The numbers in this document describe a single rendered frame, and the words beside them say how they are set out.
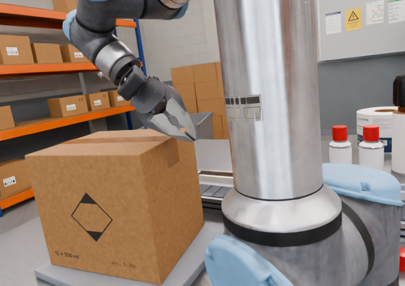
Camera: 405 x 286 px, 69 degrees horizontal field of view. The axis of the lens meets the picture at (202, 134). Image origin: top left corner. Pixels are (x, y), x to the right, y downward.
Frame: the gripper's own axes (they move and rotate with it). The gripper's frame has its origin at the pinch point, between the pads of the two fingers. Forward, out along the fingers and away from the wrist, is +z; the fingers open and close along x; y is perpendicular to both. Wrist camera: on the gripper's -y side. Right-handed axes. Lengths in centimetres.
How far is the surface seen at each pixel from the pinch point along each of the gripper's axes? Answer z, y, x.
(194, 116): -60, 293, 11
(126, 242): 5.6, 1.2, 24.1
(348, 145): 26.1, 18.8, -22.9
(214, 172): 7.8, 32.0, 6.1
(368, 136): 27.4, 16.6, -26.9
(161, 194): 3.7, 2.2, 12.6
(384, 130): 41, 61, -45
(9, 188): -148, 244, 215
